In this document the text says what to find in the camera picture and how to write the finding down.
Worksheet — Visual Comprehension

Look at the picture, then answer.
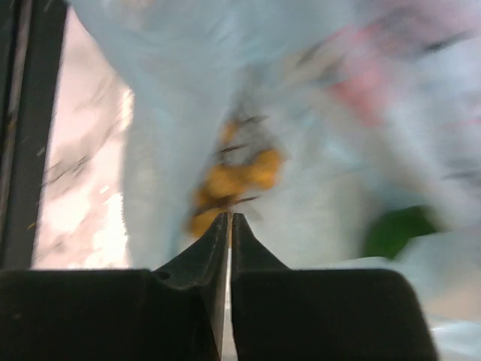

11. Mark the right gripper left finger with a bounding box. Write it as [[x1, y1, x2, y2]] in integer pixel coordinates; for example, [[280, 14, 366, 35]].
[[1, 214, 228, 360]]

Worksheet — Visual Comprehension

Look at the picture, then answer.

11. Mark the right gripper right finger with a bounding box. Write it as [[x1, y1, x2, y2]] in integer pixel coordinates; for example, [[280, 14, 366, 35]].
[[230, 214, 438, 360]]

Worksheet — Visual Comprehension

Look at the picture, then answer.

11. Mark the green avocado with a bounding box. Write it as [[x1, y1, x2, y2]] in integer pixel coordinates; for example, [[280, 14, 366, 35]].
[[361, 206, 440, 260]]

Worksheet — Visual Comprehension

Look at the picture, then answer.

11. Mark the brown longan fruit bunch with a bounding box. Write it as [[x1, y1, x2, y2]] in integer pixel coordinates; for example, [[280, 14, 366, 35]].
[[186, 115, 285, 238]]

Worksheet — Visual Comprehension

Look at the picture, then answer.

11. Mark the light blue plastic bag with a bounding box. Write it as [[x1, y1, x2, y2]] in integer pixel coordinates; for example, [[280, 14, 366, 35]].
[[71, 1, 480, 360]]

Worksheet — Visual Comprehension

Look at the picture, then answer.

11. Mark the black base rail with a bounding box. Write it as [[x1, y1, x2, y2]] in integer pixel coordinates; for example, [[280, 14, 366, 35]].
[[1, 1, 68, 269]]

